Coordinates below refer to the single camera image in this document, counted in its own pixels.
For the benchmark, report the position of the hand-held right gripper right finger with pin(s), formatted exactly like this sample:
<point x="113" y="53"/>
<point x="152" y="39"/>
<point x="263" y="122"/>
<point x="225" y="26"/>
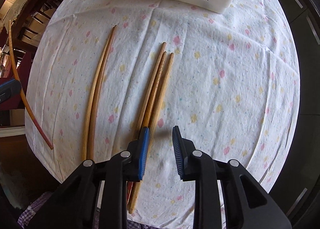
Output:
<point x="178" y="154"/>

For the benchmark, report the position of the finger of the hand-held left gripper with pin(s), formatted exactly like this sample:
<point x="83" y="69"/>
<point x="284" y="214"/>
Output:
<point x="10" y="85"/>
<point x="7" y="95"/>

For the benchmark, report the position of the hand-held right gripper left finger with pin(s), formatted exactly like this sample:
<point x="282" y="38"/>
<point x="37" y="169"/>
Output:
<point x="143" y="154"/>

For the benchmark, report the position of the wooden chopstick red patterned end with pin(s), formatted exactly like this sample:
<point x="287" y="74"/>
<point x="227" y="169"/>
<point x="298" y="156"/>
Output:
<point x="27" y="106"/>

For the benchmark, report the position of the red cushioned chair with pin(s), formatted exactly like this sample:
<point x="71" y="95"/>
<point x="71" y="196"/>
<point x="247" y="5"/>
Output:
<point x="26" y="66"/>

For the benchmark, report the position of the dark wooden red chair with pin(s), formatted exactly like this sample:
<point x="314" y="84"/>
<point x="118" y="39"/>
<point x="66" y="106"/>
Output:
<point x="37" y="19"/>

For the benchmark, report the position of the white lace food cover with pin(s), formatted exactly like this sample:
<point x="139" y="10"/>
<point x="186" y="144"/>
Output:
<point x="21" y="7"/>

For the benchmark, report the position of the floral white tablecloth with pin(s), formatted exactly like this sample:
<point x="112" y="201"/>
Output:
<point x="212" y="81"/>

